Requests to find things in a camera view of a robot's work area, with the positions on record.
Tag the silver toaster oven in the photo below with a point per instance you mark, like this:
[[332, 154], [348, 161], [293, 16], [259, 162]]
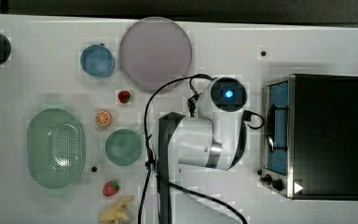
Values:
[[310, 140]]

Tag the blue cup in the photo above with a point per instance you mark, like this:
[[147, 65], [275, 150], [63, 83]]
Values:
[[97, 60]]

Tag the yellow peeled banana toy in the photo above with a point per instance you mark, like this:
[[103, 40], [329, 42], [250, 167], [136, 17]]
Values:
[[117, 213]]

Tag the small red strawberry toy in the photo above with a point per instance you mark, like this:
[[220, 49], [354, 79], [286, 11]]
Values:
[[124, 97]]

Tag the teal green cup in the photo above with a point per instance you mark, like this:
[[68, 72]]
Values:
[[123, 147]]

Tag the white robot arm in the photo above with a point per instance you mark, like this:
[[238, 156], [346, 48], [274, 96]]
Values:
[[215, 138]]

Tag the orange slice toy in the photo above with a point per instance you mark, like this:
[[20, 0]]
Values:
[[103, 118]]

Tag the large red strawberry toy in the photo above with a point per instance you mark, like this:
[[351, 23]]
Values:
[[110, 188]]

